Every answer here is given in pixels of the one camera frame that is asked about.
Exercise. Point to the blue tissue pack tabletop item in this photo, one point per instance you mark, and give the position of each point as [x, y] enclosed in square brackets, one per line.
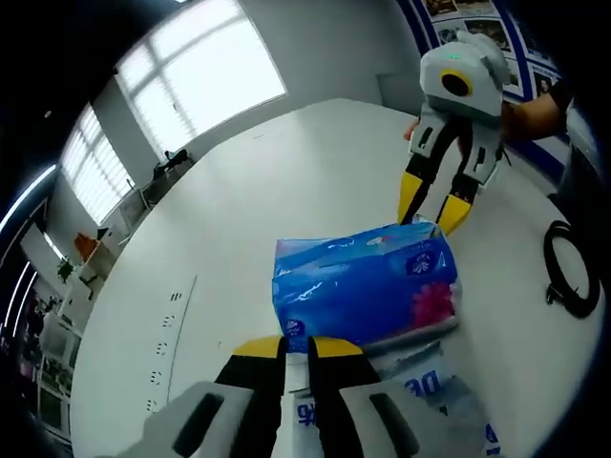
[358, 291]

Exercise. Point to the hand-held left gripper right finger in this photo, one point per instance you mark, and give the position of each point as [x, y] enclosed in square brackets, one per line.
[353, 410]

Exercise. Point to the curved ceiling light strip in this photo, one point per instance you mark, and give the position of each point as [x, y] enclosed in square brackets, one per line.
[24, 195]

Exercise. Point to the window with blinds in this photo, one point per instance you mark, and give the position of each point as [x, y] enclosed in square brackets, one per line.
[95, 162]

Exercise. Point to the person's right hand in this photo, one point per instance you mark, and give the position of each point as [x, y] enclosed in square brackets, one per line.
[410, 131]

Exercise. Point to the blue wipes pack tabletop item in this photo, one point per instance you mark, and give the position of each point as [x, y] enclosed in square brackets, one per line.
[429, 381]

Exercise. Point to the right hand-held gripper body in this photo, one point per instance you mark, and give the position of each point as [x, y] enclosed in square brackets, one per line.
[477, 67]

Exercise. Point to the potted green plant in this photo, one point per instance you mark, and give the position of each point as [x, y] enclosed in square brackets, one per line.
[65, 269]

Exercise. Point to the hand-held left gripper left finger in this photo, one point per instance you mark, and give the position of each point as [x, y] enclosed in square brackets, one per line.
[238, 410]

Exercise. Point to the dark bag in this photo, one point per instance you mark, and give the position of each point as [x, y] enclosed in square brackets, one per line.
[173, 161]

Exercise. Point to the grey wall panel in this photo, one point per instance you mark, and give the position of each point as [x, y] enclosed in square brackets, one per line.
[396, 93]

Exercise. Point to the orange bag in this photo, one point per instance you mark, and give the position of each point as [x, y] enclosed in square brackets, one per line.
[87, 245]

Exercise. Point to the large bright window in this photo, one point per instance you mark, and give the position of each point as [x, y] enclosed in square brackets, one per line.
[205, 67]

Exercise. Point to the blue wall poster board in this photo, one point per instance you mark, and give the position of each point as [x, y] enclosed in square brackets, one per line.
[520, 28]

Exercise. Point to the white low cabinet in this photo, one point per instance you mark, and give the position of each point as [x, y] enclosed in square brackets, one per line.
[95, 272]

